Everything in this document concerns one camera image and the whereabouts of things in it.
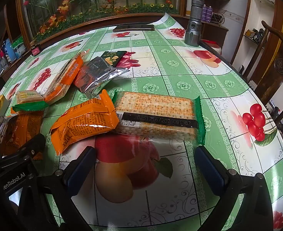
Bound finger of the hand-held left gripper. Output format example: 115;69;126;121
0;133;46;164

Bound wall shelf with clutter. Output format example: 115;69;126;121
243;28;267;46

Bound flower display case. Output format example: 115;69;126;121
16;0;188;44

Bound orange snack packet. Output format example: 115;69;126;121
2;112;44;160
50;90;120;156

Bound blue bag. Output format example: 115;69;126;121
2;40;15;62

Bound dark wooden chair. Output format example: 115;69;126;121
249;20;283;126

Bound black smartphone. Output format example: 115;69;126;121
113;24;155;32

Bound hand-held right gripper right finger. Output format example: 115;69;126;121
194;146;274;231

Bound dark green snack packet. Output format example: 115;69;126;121
100;50;128;67

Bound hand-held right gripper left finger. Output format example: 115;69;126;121
37;146;97;231

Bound long orange cracker packet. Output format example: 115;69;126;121
43;50;90;105

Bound small green cracker packet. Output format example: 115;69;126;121
12;90;49;112

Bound small orange-red snack packet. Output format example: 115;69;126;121
74;63;89;89

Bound fruit print tablecloth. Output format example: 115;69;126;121
0;12;283;231

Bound large cracker packet green ends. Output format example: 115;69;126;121
111;89;207;146

